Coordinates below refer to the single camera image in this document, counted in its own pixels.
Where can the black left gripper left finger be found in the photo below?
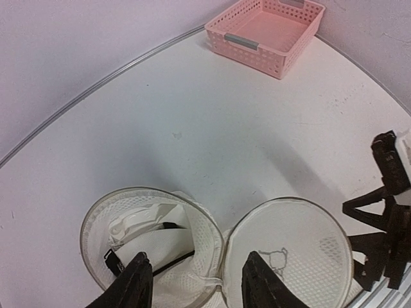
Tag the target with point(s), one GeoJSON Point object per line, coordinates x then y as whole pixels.
{"type": "Point", "coordinates": [132, 289]}

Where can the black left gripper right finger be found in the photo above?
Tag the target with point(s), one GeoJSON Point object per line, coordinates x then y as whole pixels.
{"type": "Point", "coordinates": [261, 287]}

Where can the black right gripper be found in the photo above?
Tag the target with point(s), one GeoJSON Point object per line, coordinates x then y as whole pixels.
{"type": "Point", "coordinates": [387, 252]}

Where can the white mesh laundry bag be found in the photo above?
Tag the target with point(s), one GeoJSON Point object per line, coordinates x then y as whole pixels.
{"type": "Point", "coordinates": [300, 241]}

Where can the white bra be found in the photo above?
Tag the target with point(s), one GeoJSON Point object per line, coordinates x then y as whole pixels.
{"type": "Point", "coordinates": [160, 230]}

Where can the pink plastic basket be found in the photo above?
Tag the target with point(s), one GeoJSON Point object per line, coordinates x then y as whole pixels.
{"type": "Point", "coordinates": [266, 35]}

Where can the aluminium front rail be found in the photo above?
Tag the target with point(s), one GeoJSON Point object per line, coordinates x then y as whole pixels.
{"type": "Point", "coordinates": [382, 296]}

